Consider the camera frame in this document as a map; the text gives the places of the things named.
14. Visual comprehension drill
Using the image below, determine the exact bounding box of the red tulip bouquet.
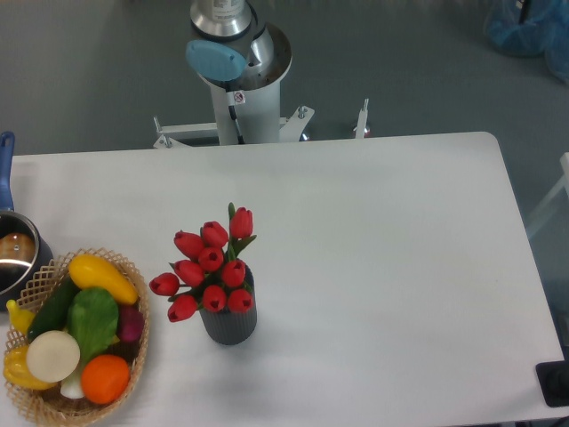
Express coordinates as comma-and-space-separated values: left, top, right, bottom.
149, 203, 256, 323

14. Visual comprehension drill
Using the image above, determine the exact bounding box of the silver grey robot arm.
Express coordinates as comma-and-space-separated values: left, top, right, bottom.
185, 1, 293, 92

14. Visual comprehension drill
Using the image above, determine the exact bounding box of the dark grey ribbed vase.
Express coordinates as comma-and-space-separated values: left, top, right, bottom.
200, 267, 258, 345

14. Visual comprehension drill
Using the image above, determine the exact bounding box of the purple red onion toy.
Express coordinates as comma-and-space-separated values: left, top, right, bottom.
116, 305, 145, 342

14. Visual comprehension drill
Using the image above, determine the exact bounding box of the yellow squash toy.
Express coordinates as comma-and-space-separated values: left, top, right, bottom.
68, 254, 139, 305

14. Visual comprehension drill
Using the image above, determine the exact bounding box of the green lettuce leaf toy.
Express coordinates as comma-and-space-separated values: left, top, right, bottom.
67, 287, 119, 369

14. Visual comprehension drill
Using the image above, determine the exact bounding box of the orange fruit toy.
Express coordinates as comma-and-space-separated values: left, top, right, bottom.
81, 354, 130, 405

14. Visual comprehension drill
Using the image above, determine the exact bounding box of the dark green cucumber toy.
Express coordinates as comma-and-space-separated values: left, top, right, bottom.
27, 276, 80, 342

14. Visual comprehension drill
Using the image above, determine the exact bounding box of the white round onion toy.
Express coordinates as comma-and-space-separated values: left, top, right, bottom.
26, 330, 85, 399

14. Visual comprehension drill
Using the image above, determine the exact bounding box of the yellow banana toy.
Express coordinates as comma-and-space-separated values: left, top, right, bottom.
5, 300, 36, 335

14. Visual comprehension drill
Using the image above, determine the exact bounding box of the woven wicker basket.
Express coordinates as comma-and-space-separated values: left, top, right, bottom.
5, 248, 150, 426

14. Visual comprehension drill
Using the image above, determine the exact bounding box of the yellow bell pepper toy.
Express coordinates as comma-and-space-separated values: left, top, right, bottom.
4, 345, 57, 391

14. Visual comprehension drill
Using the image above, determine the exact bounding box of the black device at table edge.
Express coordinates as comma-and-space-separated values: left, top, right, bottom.
535, 360, 568, 407

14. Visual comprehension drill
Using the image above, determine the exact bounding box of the blue plastic bag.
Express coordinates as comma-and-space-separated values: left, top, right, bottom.
483, 1, 568, 84

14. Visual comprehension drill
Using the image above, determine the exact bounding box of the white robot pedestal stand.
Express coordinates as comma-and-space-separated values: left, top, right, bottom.
152, 79, 371, 149

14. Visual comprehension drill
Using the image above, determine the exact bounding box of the blue handled saucepan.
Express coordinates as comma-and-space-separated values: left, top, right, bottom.
1, 131, 52, 313

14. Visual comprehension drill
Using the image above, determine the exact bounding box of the white frame at right edge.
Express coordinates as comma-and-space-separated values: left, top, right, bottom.
525, 152, 568, 239

